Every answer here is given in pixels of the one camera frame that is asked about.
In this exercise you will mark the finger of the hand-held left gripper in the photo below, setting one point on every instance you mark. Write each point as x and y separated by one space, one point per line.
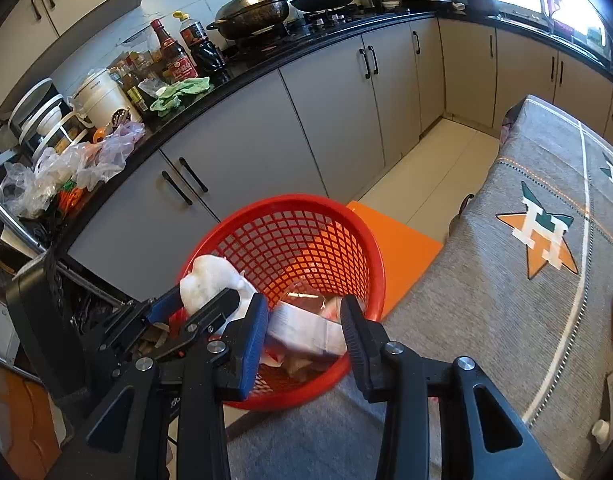
164 307
206 317

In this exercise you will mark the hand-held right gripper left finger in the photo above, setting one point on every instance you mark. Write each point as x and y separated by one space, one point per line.
249 340

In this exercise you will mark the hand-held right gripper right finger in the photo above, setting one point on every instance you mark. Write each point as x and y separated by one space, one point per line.
359 350

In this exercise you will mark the white paper towel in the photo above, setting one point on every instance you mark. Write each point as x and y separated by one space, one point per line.
206 275

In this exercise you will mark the knotted clear plastic bag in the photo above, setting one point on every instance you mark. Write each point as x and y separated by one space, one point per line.
291 365

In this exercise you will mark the long white medicine box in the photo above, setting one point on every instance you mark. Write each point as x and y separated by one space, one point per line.
306 330

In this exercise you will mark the red plastic basket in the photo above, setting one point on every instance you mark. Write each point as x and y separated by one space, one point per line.
286 240

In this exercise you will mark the orange plastic stool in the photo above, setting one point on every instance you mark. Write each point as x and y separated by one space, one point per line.
406 255

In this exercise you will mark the orange packet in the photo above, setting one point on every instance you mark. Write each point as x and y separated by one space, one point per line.
69 200

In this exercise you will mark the grey printed tablecloth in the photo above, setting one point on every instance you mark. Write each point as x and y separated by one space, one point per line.
486 310

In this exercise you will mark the pile of clear plastic bags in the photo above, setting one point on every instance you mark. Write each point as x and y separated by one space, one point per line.
96 160

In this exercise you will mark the white electric pot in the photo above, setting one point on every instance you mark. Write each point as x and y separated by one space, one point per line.
106 100

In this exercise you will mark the green cloth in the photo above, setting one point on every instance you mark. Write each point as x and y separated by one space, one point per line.
181 92

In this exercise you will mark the group of seasoning jars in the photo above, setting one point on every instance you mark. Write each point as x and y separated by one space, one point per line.
136 75

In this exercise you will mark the grey kitchen base cabinets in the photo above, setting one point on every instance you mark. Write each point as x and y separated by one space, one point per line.
336 110

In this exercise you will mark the red cap sauce bottle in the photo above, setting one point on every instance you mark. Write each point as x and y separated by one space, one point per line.
174 57

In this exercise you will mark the black kitchen countertop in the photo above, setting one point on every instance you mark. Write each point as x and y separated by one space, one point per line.
266 62

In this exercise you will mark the yellow cap soy sauce bottle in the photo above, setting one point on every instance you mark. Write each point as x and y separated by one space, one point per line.
204 45

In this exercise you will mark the dark wok with lid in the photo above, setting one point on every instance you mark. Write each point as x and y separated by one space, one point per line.
254 10

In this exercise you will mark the black gas stove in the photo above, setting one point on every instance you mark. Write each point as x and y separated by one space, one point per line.
331 19

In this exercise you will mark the grey wall cabinet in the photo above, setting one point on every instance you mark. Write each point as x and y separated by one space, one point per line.
76 0

